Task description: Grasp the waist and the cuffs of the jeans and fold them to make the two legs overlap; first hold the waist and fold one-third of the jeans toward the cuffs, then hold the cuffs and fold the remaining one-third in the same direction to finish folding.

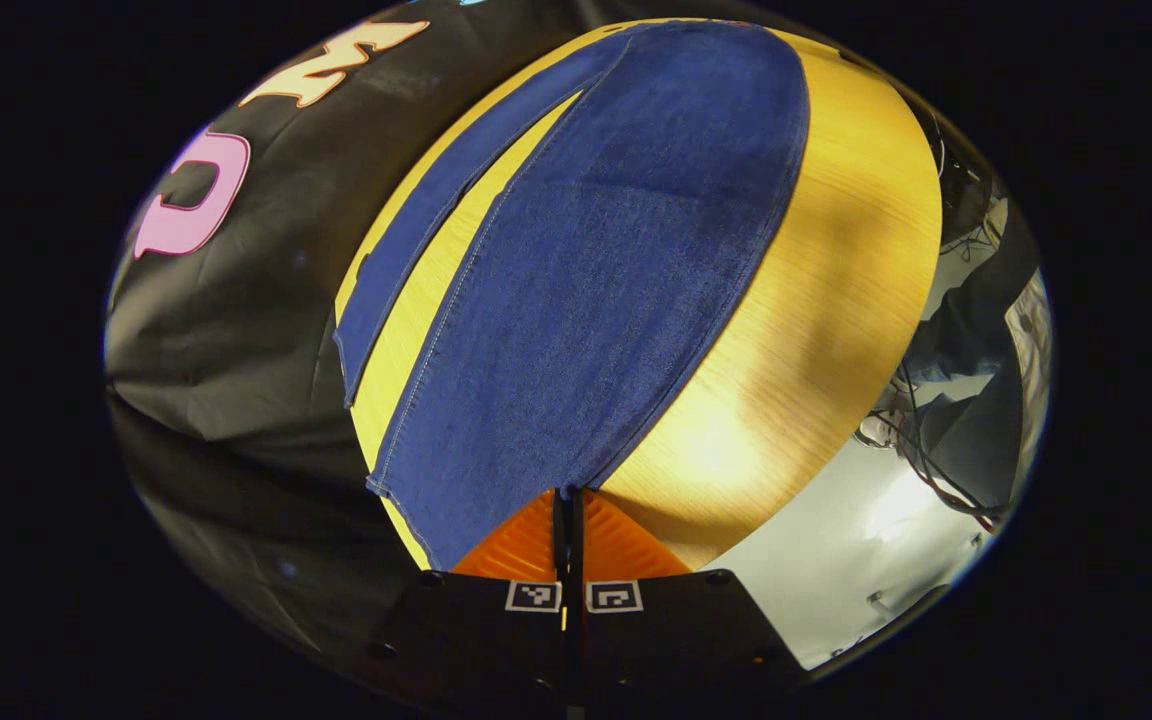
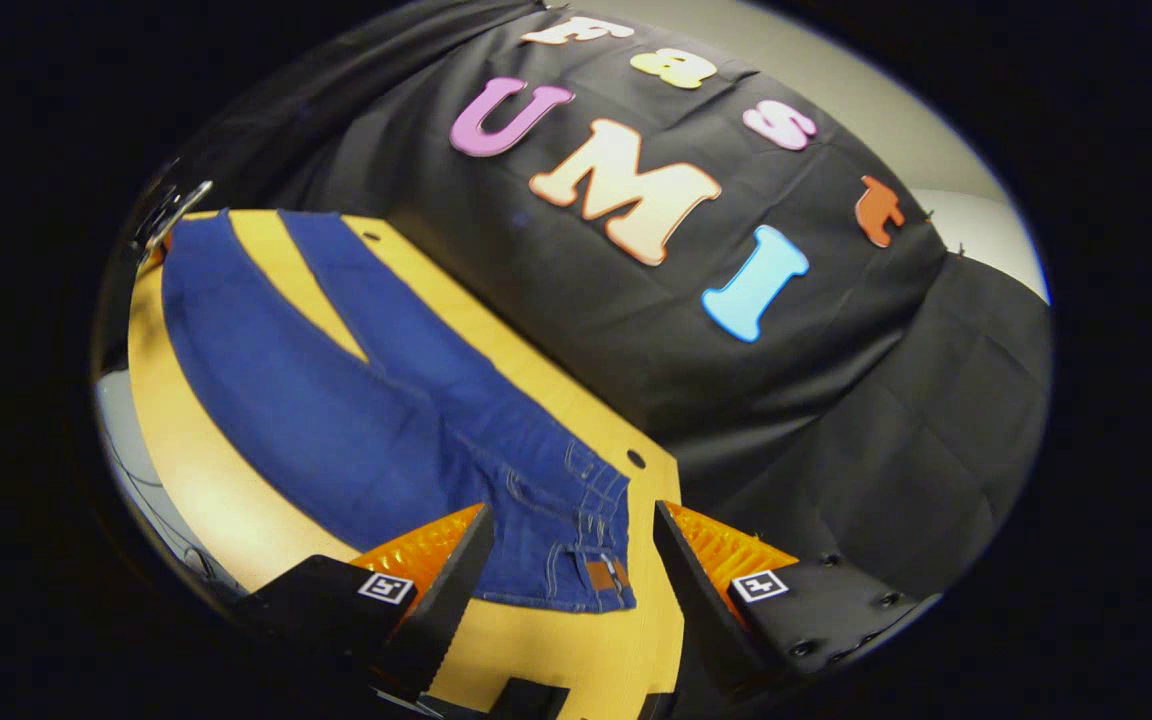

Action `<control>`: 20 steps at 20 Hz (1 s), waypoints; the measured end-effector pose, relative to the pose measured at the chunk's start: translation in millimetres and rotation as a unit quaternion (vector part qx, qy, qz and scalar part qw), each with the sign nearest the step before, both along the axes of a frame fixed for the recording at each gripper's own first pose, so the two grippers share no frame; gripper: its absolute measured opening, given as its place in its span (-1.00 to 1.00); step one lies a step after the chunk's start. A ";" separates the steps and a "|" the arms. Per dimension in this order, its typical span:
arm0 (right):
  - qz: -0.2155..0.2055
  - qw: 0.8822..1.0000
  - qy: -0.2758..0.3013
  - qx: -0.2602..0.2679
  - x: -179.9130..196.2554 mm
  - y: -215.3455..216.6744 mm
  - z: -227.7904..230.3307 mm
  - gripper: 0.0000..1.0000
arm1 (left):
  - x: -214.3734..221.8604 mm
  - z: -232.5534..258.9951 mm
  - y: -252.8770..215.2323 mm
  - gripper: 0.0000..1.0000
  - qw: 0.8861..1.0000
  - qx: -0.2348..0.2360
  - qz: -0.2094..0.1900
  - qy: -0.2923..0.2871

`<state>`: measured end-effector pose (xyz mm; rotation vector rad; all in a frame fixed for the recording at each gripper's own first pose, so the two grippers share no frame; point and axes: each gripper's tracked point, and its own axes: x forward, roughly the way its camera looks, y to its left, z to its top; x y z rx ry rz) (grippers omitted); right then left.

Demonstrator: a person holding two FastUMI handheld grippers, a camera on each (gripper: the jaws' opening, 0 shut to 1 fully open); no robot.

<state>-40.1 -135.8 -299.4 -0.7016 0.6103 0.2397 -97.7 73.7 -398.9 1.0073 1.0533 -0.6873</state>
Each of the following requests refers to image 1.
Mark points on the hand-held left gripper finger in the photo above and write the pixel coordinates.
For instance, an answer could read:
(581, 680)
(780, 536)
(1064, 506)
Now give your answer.
(578, 545)
(561, 540)

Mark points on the blue denim jeans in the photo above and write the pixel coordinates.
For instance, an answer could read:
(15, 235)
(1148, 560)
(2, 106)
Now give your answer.
(596, 300)

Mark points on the black backdrop cloth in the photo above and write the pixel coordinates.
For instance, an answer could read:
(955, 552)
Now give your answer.
(266, 330)

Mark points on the person's leg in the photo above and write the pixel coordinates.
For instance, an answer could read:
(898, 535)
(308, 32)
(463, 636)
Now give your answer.
(976, 310)

